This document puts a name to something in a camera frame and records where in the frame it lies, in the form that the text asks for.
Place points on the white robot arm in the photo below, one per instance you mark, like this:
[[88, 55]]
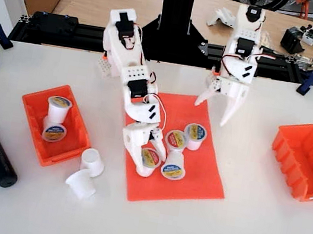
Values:
[[241, 26], [119, 53]]

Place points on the black printed part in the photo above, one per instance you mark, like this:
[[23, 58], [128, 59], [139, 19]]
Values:
[[292, 42]]

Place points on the black aluminium frame post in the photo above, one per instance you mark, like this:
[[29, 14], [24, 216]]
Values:
[[178, 0]]

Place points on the orange metal post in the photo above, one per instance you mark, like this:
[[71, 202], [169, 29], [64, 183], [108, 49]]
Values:
[[305, 8]]

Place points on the metal clamp tool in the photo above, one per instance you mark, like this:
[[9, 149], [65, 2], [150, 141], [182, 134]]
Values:
[[304, 62]]

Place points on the blue lid white coffee pod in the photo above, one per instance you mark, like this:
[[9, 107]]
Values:
[[58, 112], [195, 132], [53, 132], [173, 168]]

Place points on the red lid white coffee pod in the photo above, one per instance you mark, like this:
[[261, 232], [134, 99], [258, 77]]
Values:
[[92, 163], [176, 139], [149, 158]]

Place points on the white gripper fixed finger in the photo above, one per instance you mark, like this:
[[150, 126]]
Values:
[[137, 157], [235, 106]]

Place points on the wooden table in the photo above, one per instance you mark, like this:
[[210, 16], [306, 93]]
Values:
[[83, 5]]

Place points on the orange foam mat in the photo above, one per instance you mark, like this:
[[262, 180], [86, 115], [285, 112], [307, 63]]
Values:
[[193, 183]]

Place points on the white printed robot part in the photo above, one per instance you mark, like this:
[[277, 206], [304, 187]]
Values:
[[218, 17]]

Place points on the white gripper moving finger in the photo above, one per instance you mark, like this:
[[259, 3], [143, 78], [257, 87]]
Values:
[[159, 150], [207, 97]]

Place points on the orange plastic bin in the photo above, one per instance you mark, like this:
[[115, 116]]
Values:
[[60, 153]]

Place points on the clear bag of screws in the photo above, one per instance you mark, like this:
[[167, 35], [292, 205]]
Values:
[[266, 39]]

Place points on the black aluminium frame rail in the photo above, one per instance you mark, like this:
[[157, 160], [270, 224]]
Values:
[[88, 36]]

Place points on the black plastic mounting block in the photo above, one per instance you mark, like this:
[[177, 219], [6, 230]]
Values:
[[55, 23]]

